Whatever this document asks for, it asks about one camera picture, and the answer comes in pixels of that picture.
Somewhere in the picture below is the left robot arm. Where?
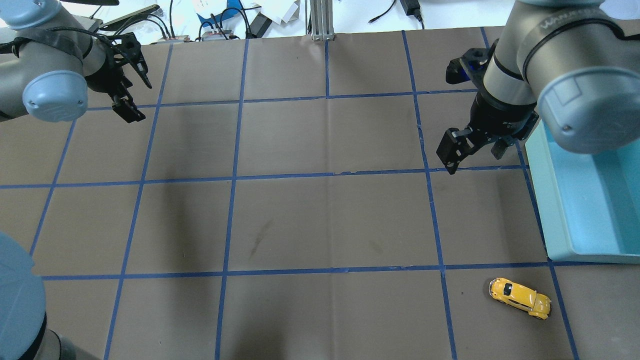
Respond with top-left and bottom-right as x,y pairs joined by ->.
0,0 -> 152,360

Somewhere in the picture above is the black power adapter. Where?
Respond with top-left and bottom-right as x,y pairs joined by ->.
398,0 -> 422,18

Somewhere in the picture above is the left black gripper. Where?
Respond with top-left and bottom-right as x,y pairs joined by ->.
87,33 -> 153,124

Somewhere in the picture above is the black cable bundle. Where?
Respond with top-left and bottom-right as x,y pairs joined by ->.
100,0 -> 261,43

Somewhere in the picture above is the aluminium frame post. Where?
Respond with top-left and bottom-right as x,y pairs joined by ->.
305,0 -> 335,42

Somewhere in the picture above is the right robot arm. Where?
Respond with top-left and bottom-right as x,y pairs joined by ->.
436,0 -> 640,174

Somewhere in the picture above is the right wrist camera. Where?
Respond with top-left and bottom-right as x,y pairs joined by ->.
445,48 -> 494,87

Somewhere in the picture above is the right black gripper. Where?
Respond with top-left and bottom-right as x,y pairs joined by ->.
436,92 -> 539,175

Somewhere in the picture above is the yellow beetle toy car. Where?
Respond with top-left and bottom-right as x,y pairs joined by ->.
488,276 -> 552,321

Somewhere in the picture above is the light blue plastic bin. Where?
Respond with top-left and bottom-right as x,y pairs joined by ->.
525,124 -> 640,265

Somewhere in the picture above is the brown paper table cover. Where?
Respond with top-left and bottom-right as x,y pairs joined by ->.
1,27 -> 639,360

